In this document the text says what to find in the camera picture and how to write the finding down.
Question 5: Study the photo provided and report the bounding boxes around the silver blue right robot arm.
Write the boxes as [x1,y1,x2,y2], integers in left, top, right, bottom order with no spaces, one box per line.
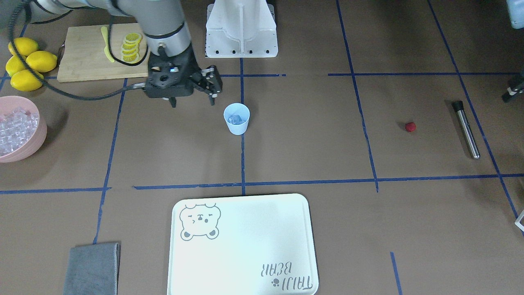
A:
[8,0,223,108]

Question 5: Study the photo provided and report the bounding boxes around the whole yellow lemon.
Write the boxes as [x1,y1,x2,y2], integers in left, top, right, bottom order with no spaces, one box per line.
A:
[11,70,43,92]
[25,51,58,73]
[14,37,39,57]
[5,56,27,77]

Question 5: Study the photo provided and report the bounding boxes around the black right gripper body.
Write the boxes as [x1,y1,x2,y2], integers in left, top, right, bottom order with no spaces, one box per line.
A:
[190,65,223,97]

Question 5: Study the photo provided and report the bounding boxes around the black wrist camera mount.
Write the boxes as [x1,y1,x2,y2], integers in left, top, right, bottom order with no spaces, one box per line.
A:
[144,45,202,98]

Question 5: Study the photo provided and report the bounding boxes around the white bear serving tray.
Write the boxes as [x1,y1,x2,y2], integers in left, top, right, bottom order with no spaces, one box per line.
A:
[167,193,319,295]

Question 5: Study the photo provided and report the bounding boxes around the grey folded cloth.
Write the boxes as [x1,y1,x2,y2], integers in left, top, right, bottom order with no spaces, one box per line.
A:
[63,243,120,295]

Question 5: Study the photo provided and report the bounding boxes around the light blue plastic cup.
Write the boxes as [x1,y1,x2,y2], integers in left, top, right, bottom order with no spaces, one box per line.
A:
[223,103,251,136]

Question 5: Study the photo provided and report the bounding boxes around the red strawberry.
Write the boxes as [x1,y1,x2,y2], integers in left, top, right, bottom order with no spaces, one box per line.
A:
[404,122,417,133]

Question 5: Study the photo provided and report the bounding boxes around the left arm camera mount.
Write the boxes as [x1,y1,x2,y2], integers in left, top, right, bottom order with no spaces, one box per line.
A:
[501,71,524,103]

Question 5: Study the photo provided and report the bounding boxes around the ice cubes in cup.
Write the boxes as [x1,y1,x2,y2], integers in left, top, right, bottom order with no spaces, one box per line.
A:
[228,114,245,125]

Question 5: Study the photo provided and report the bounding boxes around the lemon slice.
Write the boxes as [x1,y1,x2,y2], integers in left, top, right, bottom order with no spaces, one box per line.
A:
[120,48,139,58]
[123,32,142,45]
[121,54,140,65]
[120,42,139,52]

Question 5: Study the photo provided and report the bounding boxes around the pink bowl of ice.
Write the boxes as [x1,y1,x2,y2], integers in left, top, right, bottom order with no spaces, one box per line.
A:
[0,96,47,163]

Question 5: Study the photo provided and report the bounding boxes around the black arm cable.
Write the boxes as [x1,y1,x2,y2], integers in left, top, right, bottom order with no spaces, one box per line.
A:
[8,0,150,101]

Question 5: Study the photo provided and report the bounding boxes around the steel muddler black tip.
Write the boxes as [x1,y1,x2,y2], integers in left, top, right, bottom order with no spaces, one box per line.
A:
[452,100,480,159]

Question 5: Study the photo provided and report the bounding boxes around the yellow plastic knife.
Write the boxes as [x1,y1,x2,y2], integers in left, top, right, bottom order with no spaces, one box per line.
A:
[100,26,115,62]

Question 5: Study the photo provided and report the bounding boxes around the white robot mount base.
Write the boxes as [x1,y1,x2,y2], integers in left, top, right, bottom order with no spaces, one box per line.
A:
[205,0,278,58]

